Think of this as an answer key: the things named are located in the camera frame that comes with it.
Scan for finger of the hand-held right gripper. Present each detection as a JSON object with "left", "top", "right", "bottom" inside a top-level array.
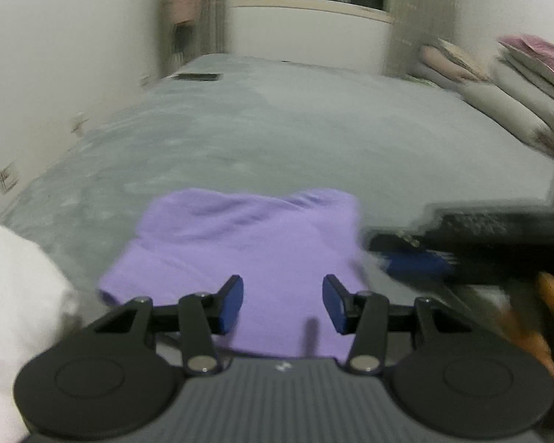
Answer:
[
  {"left": 367, "top": 230, "right": 424, "bottom": 254},
  {"left": 380, "top": 248, "right": 459, "bottom": 285}
]

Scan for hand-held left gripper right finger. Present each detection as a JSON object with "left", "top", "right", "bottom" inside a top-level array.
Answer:
[{"left": 322, "top": 274, "right": 472, "bottom": 375}]

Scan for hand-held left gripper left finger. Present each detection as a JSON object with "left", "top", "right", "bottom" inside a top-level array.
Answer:
[{"left": 92, "top": 274, "right": 245, "bottom": 376}]

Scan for purple pants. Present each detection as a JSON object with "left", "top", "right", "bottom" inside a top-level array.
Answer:
[{"left": 97, "top": 187, "right": 366, "bottom": 361}]

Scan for person's right hand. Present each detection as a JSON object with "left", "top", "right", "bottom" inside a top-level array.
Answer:
[{"left": 500, "top": 272, "right": 554, "bottom": 380}]

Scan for grey folded quilt stack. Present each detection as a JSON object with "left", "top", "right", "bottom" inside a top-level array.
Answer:
[{"left": 491, "top": 52, "right": 554, "bottom": 168}]

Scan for person's white clothing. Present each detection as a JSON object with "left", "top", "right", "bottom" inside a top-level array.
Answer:
[{"left": 0, "top": 214, "right": 82, "bottom": 443}]

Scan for grey star print curtain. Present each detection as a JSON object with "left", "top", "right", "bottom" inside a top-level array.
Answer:
[
  {"left": 198, "top": 0, "right": 235, "bottom": 57},
  {"left": 387, "top": 0, "right": 459, "bottom": 78}
]

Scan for black phone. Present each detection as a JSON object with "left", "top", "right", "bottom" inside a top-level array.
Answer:
[{"left": 172, "top": 72, "right": 223, "bottom": 83}]

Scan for dark hanging garment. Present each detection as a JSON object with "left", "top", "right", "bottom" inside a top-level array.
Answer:
[{"left": 170, "top": 23, "right": 198, "bottom": 64}]

